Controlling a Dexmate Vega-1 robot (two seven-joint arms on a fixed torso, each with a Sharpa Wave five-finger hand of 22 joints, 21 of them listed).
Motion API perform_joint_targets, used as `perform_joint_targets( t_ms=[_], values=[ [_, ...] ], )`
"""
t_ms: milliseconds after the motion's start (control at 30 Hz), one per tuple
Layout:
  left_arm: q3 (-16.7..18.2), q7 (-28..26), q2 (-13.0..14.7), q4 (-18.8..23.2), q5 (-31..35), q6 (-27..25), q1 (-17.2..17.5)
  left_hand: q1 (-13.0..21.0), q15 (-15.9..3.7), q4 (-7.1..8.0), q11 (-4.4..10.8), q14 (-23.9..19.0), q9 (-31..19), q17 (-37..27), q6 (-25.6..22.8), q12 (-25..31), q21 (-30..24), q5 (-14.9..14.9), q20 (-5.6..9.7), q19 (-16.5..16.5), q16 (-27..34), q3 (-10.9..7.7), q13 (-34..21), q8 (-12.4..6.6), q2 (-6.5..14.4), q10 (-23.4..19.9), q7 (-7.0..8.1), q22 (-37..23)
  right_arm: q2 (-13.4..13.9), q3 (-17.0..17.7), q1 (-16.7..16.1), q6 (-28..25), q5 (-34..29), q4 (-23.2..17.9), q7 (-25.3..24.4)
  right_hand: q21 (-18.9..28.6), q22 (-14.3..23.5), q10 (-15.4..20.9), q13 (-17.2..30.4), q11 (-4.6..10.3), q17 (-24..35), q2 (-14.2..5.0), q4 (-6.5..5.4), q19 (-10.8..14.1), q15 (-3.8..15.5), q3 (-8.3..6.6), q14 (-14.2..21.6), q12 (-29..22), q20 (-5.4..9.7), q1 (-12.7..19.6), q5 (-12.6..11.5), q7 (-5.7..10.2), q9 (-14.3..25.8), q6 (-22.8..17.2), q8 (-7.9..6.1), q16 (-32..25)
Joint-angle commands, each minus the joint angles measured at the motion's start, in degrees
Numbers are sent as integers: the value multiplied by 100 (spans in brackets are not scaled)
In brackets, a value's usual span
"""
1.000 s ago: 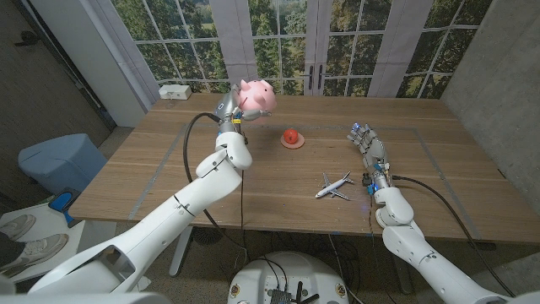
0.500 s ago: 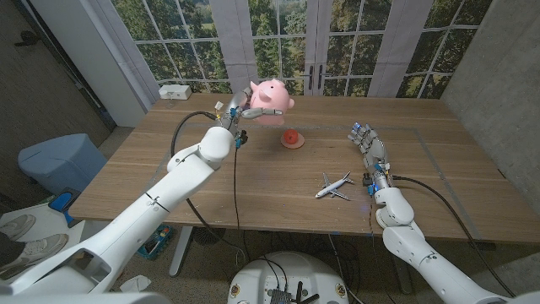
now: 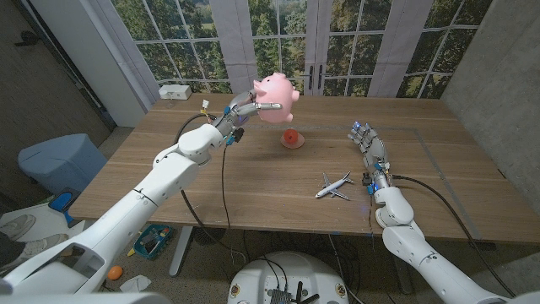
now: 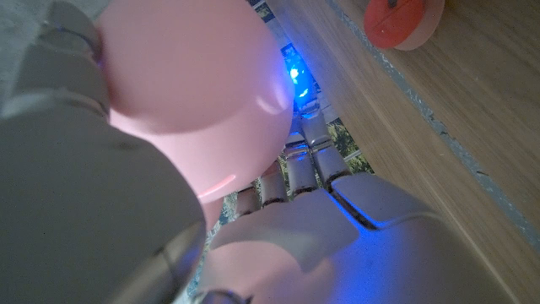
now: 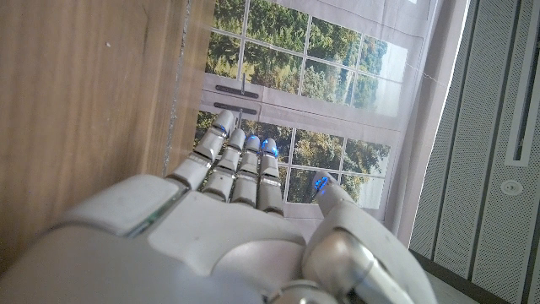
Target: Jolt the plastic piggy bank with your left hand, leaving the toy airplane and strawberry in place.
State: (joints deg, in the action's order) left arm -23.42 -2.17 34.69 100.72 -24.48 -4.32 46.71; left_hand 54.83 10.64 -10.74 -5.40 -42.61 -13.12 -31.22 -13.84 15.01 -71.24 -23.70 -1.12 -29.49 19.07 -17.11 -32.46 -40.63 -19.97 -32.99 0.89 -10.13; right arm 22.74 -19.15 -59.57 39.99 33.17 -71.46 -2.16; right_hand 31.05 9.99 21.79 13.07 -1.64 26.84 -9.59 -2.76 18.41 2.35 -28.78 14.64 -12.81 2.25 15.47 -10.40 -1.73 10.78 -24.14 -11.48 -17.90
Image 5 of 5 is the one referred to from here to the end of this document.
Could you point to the grey tape outline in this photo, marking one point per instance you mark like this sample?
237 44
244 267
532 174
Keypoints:
179 76

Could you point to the round grey ceiling fixture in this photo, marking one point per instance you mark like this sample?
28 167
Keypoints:
511 187

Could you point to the printed window backdrop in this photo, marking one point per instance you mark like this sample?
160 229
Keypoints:
329 97

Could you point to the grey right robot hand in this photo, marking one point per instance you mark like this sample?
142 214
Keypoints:
211 236

